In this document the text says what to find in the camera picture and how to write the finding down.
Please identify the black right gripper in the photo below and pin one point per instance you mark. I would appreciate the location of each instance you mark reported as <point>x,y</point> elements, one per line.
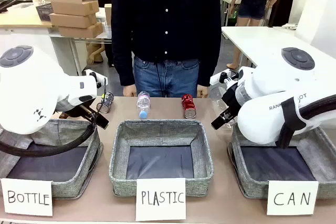
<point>231,98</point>

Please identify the person in navy shirt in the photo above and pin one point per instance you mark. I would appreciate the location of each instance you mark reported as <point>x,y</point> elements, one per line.
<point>165,24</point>

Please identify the open cardboard box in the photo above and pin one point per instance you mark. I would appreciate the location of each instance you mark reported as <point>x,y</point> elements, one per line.
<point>74,1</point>

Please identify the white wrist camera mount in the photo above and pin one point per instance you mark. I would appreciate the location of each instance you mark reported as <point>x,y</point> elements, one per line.
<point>93,76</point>
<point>223,77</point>

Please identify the clear plastic cup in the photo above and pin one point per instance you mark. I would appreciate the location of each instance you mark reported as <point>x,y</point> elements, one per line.
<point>218,100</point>

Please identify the clear glass bottle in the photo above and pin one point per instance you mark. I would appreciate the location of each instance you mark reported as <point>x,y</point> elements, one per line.
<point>105,102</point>

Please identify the background person in shorts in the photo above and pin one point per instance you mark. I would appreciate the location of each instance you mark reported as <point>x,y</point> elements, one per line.
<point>252,1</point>

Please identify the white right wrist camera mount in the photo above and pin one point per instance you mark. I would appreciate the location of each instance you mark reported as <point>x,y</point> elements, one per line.
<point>223,77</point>

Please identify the black plastic crate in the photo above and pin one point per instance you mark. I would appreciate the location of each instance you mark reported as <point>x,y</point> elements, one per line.
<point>44,12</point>

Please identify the white paper sign PLASTIC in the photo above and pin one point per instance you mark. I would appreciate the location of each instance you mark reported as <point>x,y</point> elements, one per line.
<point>160,198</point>

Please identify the red crushed soda can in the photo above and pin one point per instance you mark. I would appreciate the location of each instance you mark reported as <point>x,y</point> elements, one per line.
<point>189,106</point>

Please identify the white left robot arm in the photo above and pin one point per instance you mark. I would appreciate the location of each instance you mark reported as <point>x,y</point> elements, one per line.
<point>29,90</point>

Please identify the grey fabric basket bottle label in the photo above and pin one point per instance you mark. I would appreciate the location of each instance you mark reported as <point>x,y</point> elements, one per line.
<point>78,171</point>

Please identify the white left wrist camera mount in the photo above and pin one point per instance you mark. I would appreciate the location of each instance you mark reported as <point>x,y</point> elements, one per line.
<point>93,76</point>

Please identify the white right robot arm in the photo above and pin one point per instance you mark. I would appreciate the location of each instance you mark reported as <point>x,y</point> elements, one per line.
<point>273,98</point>

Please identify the white paper sign CAN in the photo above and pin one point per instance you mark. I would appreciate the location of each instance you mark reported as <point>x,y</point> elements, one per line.
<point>292,197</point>

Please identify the person right hand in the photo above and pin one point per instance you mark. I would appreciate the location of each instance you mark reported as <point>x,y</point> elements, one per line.
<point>130,90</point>

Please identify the white paper sign BOTTLE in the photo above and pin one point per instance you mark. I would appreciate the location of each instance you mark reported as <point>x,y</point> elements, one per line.
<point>26,197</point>

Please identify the wooden top table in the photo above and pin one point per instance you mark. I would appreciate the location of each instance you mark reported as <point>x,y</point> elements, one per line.
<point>23,18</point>

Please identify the person left hand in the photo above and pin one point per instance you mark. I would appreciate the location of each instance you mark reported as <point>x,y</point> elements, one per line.
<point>202,91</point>

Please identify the person left forearm navy sleeve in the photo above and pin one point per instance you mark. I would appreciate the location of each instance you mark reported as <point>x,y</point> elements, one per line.
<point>210,56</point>

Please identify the grey fabric basket can label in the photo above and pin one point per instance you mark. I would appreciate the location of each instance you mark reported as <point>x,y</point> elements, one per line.
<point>252,179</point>

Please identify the person right forearm navy sleeve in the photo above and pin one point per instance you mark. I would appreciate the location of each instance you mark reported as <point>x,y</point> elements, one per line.
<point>122,56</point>

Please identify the closed flat cardboard box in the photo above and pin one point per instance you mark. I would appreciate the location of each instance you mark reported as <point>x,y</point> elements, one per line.
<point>81,31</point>
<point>73,20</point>

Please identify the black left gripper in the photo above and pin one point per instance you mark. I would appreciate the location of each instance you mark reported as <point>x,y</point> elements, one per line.
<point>76,110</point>

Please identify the small tall cardboard box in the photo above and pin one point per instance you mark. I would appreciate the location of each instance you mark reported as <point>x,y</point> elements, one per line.
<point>108,14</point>

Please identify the clear plastic water bottle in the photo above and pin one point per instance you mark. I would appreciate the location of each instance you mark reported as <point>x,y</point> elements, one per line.
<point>144,103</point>

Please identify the grey fabric basket plastic label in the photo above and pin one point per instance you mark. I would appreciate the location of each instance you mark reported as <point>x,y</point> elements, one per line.
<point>161,129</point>

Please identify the white table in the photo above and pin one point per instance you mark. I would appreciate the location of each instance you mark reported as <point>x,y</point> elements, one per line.
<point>265,43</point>

